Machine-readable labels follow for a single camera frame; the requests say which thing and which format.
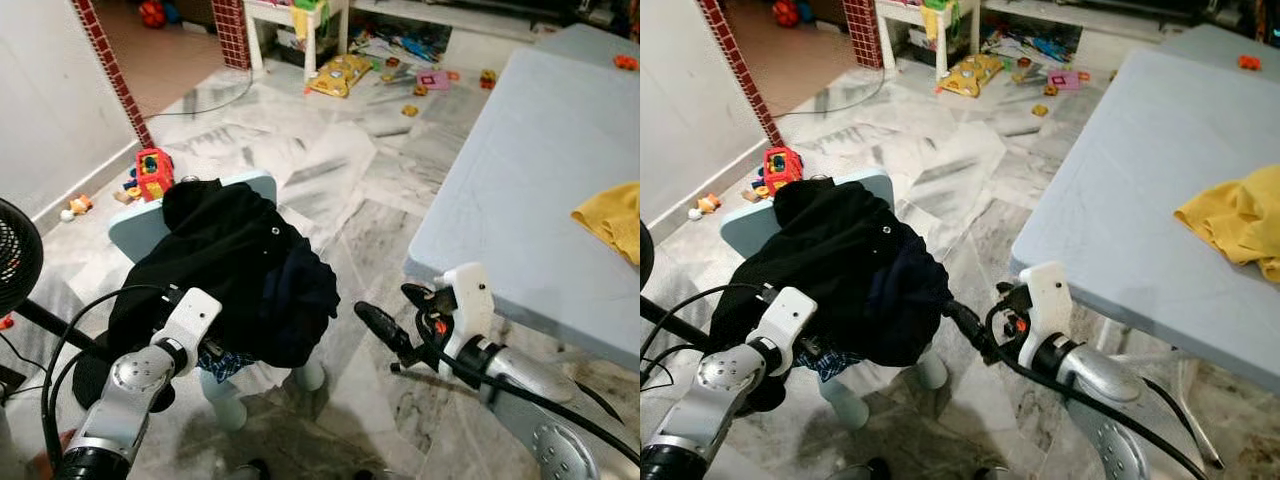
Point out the black garment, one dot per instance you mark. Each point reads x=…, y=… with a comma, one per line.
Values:
x=830, y=260
x=220, y=260

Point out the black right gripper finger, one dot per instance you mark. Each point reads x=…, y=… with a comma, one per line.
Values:
x=385, y=330
x=972, y=328

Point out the pale blue folding table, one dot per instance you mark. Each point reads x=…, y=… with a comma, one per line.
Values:
x=590, y=42
x=520, y=180
x=1120, y=180
x=1220, y=42

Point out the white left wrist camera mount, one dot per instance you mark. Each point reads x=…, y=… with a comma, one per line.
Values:
x=190, y=315
x=785, y=315

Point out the yellow knit shirt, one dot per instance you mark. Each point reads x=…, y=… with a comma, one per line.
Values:
x=1235, y=220
x=612, y=220

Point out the small orange white toy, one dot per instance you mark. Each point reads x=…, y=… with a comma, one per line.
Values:
x=707, y=205
x=80, y=205

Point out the red toy vehicle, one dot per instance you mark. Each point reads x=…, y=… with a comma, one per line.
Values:
x=155, y=175
x=782, y=170

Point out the black standing fan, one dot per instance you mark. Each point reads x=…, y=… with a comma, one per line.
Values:
x=15, y=250

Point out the yellow toy cushion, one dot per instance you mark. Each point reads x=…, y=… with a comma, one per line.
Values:
x=340, y=75
x=970, y=75

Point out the pink flat toy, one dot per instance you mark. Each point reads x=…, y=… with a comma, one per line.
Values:
x=433, y=80
x=1068, y=80

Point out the white kids table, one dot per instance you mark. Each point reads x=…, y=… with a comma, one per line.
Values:
x=290, y=15
x=920, y=15

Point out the orange red toy ball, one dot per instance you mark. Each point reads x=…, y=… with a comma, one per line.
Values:
x=786, y=12
x=152, y=12

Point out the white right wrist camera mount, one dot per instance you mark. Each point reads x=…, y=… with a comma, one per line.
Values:
x=468, y=305
x=1045, y=305

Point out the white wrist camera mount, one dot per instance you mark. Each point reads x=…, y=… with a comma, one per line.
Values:
x=785, y=315
x=1045, y=305
x=468, y=305
x=190, y=315

